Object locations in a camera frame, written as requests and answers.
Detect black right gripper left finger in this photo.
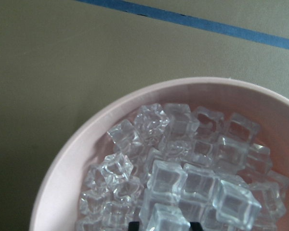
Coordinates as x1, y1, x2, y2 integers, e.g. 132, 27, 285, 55
128, 221, 141, 231

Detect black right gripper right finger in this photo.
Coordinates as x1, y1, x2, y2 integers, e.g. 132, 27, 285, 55
190, 222, 202, 231

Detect clear ice cubes pile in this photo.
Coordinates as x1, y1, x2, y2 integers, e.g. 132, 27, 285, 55
75, 103, 289, 231

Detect pink bowl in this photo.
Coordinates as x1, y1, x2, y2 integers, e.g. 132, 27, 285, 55
29, 77, 289, 231

